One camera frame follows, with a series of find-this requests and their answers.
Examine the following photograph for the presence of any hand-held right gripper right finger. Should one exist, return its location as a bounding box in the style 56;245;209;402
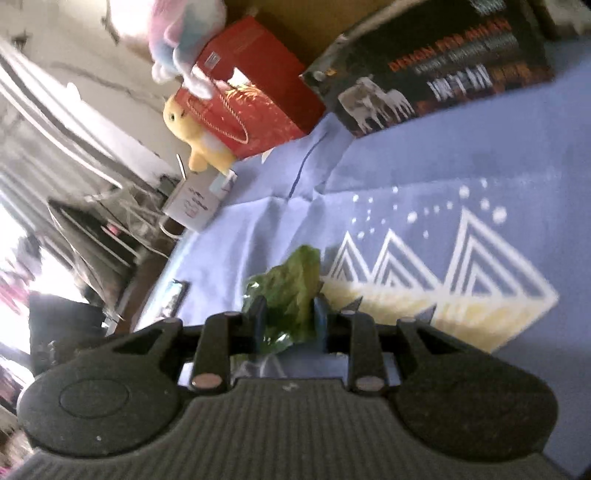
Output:
314;298;490;394

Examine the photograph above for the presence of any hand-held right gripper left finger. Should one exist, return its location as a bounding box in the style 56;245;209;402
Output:
108;295;269;394

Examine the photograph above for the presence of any green snack packet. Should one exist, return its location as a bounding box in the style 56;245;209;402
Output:
244;244;325;357

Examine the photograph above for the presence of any small dark card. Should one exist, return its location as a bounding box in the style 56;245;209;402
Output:
161;279;191;320

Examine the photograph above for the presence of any small white box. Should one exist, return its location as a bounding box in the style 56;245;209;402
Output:
161;172;237;232

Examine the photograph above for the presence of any blue printed blanket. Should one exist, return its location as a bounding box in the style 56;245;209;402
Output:
131;34;591;478

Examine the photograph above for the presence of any cluttered metal rack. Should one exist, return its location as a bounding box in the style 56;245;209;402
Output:
46;173;183;324

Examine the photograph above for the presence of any yellow plush toy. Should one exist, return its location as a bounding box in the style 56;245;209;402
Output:
161;93;237;175

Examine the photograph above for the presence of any dark bulky object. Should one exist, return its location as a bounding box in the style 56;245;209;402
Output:
28;294;110;376

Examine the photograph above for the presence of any red gift bag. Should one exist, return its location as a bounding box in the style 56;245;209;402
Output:
196;15;328;136
173;84;309;161

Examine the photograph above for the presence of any black printed box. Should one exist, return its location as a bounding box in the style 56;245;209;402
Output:
299;0;556;139

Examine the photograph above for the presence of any pastel plush toy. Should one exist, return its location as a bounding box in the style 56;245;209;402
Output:
147;0;228;99

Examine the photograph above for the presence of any cardboard box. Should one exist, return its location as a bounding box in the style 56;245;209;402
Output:
225;0;398;66

